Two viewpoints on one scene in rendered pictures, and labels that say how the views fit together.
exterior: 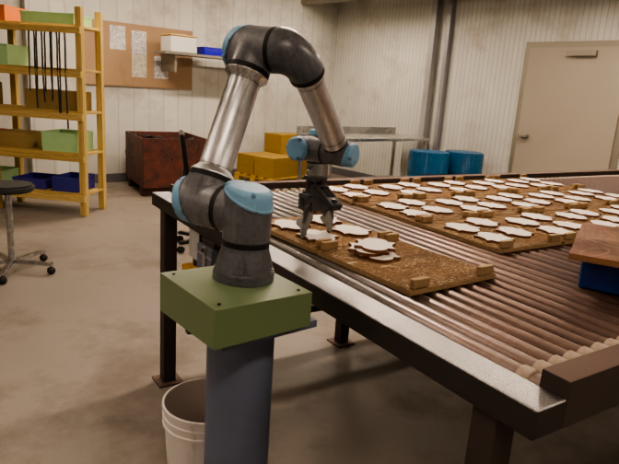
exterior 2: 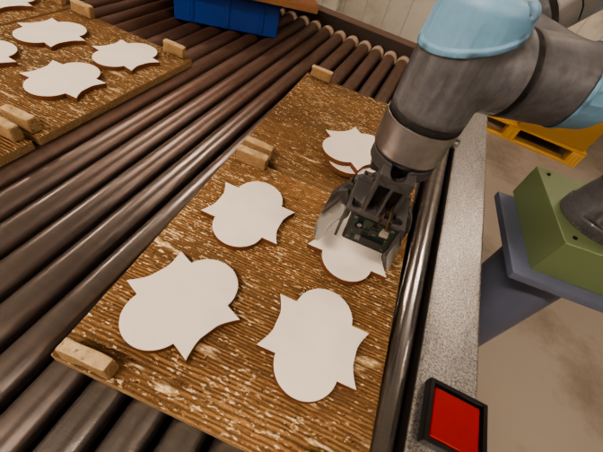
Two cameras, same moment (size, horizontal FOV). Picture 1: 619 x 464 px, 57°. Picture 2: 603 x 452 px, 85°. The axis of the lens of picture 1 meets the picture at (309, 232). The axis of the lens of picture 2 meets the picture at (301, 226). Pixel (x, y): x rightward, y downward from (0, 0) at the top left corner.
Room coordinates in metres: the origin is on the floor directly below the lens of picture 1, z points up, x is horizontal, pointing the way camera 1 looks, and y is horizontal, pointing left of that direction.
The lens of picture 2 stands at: (2.19, 0.15, 1.34)
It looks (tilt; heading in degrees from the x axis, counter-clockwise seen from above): 48 degrees down; 223
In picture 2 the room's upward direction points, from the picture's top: 19 degrees clockwise
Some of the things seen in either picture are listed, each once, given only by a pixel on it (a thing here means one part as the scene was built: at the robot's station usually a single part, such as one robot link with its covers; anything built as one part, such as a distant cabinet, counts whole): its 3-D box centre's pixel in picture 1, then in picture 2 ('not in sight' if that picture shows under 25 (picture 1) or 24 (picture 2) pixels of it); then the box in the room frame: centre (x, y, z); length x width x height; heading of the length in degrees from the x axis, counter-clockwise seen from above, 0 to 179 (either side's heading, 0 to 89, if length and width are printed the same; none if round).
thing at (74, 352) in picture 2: not in sight; (87, 358); (2.24, -0.03, 0.95); 0.06 x 0.02 x 0.03; 127
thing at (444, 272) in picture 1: (402, 263); (347, 134); (1.67, -0.29, 0.93); 0.41 x 0.35 x 0.02; 36
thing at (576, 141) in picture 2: not in sight; (521, 98); (-1.38, -1.02, 0.23); 1.27 x 0.87 x 0.46; 125
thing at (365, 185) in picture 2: (314, 193); (382, 194); (1.90, -0.01, 1.08); 0.09 x 0.08 x 0.12; 37
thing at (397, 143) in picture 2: (317, 169); (416, 136); (1.90, -0.01, 1.16); 0.08 x 0.08 x 0.05
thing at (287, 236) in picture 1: (320, 231); (275, 275); (2.01, -0.04, 0.93); 0.41 x 0.35 x 0.02; 37
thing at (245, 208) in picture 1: (245, 211); not in sight; (1.35, 0.16, 1.13); 0.13 x 0.12 x 0.14; 60
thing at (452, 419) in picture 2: not in sight; (452, 422); (1.91, 0.23, 0.92); 0.06 x 0.06 x 0.01; 34
